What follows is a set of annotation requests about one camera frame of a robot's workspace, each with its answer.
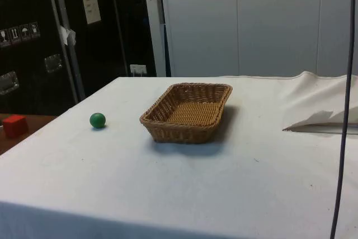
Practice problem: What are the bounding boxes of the brown wicker basket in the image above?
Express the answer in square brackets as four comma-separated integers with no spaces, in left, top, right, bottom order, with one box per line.
[139,82,233,144]

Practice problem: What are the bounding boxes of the green ball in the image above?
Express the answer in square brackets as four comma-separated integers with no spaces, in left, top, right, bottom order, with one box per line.
[89,112,107,130]

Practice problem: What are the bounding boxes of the pale lockers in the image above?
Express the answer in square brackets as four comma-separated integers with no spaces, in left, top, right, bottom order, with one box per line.
[158,0,358,78]

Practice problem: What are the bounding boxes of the red cube block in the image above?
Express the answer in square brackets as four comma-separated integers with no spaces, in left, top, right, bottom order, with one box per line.
[2,115,29,139]

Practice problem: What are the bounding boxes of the black cabinet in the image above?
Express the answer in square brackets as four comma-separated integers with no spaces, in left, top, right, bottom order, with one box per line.
[0,0,172,116]

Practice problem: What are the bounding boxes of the black cable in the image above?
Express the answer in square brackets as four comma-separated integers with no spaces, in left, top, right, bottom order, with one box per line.
[329,0,356,239]

